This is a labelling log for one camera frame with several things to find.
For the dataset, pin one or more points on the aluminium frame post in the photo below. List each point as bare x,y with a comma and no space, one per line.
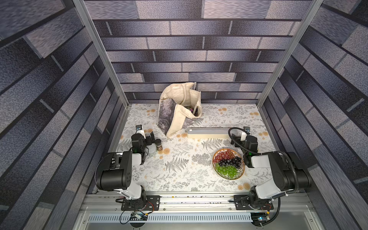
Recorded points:
93,33
310,14

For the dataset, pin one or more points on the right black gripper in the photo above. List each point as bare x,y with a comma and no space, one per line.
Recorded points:
240,141

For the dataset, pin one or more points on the slotted white cable duct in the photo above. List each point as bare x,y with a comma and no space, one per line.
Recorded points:
177,218

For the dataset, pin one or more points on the left aluminium frame post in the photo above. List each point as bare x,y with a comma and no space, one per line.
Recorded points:
93,33

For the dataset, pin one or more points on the aluminium mounting rail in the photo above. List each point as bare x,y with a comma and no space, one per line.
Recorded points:
170,202

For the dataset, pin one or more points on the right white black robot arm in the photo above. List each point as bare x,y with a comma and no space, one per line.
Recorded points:
288,173

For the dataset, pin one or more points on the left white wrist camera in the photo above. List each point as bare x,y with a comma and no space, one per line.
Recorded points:
140,130

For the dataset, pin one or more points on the right aluminium frame post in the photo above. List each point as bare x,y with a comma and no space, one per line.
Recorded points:
310,14

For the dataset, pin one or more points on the black grape bunch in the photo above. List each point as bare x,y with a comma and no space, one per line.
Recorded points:
235,162

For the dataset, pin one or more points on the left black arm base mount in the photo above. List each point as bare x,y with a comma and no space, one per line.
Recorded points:
145,203

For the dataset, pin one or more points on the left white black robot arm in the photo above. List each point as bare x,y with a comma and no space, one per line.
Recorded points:
114,171

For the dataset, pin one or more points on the small dark spice jar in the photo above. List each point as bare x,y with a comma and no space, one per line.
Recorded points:
158,144

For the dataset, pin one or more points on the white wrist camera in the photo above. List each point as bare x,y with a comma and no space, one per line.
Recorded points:
140,130
245,133

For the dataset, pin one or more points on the green grape bunch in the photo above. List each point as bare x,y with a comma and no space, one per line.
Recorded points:
227,172

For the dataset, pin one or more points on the left circuit board with wires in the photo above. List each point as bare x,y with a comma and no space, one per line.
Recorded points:
137,216

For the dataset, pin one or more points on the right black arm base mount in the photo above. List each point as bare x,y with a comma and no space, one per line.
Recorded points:
243,202

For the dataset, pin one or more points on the cream canvas tote bag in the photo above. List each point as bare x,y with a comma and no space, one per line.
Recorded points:
173,115

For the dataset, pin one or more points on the red grape bunch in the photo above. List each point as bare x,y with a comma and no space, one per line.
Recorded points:
224,154

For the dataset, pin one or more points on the clear round lidded container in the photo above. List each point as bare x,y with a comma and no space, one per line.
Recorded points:
151,150

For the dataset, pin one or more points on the patterned plate with orange rim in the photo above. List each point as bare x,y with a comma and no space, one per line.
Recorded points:
240,170

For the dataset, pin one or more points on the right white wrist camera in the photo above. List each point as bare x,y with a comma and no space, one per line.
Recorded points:
245,133

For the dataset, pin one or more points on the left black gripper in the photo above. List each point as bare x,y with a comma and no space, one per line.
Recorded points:
149,141

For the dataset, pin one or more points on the right circuit board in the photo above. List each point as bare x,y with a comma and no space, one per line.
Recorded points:
260,219

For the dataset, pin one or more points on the cream plastic wrap dispenser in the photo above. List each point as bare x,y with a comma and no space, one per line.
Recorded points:
208,133

